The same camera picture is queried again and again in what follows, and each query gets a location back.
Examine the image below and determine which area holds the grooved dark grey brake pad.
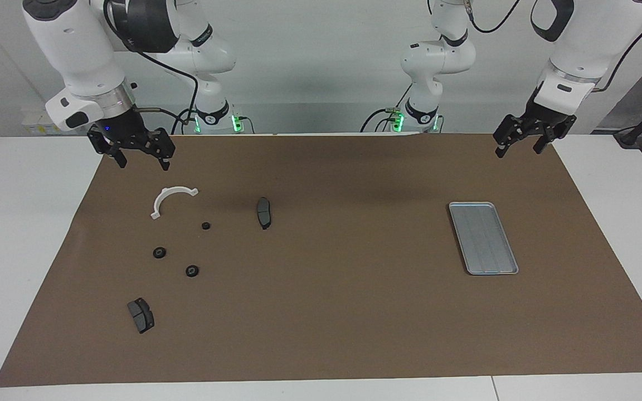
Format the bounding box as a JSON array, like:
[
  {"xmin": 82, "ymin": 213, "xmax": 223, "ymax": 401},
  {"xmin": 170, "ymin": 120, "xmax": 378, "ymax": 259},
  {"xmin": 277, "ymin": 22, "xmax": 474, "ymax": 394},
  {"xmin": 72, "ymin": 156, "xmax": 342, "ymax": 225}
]
[{"xmin": 127, "ymin": 297, "xmax": 155, "ymax": 335}]

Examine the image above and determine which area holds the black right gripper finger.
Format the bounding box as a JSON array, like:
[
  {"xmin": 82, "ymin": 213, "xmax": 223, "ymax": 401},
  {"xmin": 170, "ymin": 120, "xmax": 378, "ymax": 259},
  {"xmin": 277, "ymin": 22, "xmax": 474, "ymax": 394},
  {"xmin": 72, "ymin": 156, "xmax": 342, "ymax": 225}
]
[
  {"xmin": 144, "ymin": 128, "xmax": 176, "ymax": 170},
  {"xmin": 88, "ymin": 131, "xmax": 128, "ymax": 169}
]

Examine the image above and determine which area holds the white curved plastic bracket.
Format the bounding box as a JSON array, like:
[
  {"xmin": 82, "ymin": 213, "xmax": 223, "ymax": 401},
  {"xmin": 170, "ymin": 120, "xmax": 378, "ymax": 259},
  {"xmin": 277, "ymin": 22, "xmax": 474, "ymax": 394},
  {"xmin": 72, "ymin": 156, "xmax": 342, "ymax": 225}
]
[{"xmin": 150, "ymin": 187, "xmax": 200, "ymax": 220}]

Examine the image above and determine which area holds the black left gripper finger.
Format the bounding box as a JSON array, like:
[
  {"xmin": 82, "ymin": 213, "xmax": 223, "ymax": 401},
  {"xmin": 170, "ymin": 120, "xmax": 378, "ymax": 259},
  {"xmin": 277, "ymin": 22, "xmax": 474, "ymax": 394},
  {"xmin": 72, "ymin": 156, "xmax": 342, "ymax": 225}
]
[
  {"xmin": 533, "ymin": 116, "xmax": 577, "ymax": 155},
  {"xmin": 493, "ymin": 114, "xmax": 525, "ymax": 158}
]

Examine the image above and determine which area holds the white background box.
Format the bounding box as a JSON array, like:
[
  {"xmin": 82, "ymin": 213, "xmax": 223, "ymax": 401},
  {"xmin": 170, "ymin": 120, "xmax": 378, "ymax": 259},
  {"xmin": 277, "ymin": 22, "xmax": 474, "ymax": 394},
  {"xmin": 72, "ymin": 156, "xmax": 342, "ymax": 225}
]
[{"xmin": 22, "ymin": 110, "xmax": 59, "ymax": 136}]

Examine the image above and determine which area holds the black left base cable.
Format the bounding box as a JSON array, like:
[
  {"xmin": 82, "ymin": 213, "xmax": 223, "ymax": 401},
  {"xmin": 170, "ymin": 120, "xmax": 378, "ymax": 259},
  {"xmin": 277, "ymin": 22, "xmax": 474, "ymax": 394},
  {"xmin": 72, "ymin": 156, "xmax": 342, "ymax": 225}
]
[{"xmin": 360, "ymin": 82, "xmax": 414, "ymax": 133}]

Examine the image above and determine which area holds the silver metal tray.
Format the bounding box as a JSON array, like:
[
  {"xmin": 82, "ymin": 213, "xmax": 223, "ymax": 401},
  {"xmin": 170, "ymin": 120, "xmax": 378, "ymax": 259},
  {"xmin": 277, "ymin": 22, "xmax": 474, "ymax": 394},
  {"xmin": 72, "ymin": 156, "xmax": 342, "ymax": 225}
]
[{"xmin": 448, "ymin": 201, "xmax": 520, "ymax": 276}]

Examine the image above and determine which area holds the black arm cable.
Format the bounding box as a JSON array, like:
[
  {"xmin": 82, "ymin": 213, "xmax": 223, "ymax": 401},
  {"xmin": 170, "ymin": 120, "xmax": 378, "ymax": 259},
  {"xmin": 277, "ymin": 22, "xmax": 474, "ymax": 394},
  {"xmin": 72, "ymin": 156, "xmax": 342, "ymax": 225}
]
[
  {"xmin": 466, "ymin": 0, "xmax": 642, "ymax": 92},
  {"xmin": 103, "ymin": 0, "xmax": 199, "ymax": 124}
]

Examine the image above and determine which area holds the black right base cable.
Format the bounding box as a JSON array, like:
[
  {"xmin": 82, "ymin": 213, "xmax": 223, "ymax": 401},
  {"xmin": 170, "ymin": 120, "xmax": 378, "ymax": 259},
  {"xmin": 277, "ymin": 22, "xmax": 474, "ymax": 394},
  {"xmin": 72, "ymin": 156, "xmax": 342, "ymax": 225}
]
[{"xmin": 171, "ymin": 109, "xmax": 196, "ymax": 135}]

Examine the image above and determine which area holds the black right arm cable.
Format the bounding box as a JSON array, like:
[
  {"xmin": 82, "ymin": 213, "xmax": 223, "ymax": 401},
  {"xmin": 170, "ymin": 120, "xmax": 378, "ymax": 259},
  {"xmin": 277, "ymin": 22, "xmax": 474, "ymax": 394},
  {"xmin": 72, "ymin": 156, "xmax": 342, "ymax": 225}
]
[{"xmin": 103, "ymin": 0, "xmax": 199, "ymax": 124}]

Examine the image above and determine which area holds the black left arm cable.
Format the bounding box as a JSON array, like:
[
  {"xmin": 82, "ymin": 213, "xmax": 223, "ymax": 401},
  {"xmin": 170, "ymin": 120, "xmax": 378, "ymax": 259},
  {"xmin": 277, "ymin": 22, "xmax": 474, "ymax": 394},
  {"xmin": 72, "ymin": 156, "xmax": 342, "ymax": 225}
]
[{"xmin": 466, "ymin": 0, "xmax": 642, "ymax": 92}]

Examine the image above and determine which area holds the long dark grey brake pad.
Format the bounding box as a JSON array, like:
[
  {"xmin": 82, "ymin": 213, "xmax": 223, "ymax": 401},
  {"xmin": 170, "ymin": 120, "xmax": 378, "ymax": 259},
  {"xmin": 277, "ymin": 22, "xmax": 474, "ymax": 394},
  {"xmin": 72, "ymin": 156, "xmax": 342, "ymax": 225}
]
[{"xmin": 256, "ymin": 197, "xmax": 273, "ymax": 230}]

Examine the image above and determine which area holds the black base cable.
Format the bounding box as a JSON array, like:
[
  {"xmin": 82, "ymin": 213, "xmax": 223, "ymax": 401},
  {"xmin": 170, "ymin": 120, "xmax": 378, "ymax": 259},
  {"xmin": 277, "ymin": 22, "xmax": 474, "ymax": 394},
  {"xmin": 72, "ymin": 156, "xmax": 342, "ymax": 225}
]
[
  {"xmin": 360, "ymin": 82, "xmax": 414, "ymax": 133},
  {"xmin": 171, "ymin": 109, "xmax": 196, "ymax": 135}
]

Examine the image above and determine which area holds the brown paper table mat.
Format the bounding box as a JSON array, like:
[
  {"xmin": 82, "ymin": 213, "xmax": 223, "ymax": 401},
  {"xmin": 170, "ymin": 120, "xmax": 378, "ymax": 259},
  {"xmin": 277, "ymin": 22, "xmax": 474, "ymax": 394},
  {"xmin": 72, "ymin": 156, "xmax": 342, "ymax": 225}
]
[{"xmin": 0, "ymin": 133, "xmax": 642, "ymax": 388}]

